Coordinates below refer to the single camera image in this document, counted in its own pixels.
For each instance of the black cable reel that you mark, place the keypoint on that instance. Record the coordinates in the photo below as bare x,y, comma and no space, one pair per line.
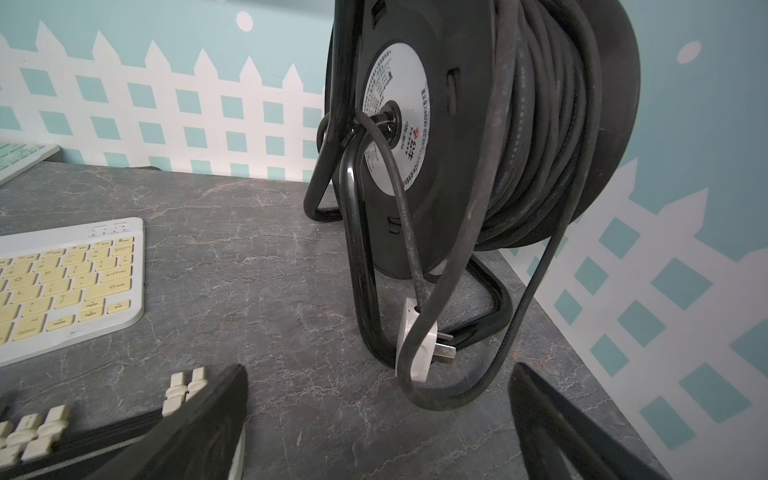
459,141

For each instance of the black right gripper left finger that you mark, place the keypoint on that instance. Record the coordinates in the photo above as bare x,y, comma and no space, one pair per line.
203,439

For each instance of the far green key keyboard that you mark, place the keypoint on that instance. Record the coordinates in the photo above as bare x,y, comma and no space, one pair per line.
16,158

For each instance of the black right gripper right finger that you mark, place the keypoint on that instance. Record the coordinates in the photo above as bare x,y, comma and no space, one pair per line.
555,436

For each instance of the yellow key white keyboard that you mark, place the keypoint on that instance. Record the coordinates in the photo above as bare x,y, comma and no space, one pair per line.
64,286

